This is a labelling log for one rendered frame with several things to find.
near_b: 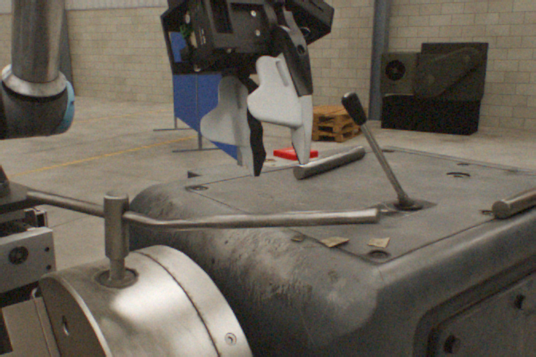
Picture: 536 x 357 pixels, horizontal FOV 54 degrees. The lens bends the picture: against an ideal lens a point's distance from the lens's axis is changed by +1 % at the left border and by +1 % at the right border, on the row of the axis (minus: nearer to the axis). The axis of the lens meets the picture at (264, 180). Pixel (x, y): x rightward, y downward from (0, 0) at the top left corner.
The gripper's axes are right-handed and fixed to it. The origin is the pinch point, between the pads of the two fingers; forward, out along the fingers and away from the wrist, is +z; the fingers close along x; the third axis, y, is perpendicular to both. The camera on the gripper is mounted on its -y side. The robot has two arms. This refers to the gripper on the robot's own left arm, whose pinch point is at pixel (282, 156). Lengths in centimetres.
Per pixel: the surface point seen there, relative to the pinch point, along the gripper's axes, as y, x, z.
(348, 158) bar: -36.6, -26.0, 0.5
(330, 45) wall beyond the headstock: -800, -711, -261
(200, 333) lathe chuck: 7.5, -7.4, 14.0
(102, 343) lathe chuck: 15.7, -8.9, 12.1
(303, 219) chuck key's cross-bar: 2.9, 4.3, 5.4
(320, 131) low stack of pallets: -556, -550, -64
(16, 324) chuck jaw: 18.9, -23.1, 10.5
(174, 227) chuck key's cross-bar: 8.6, -6.1, 4.1
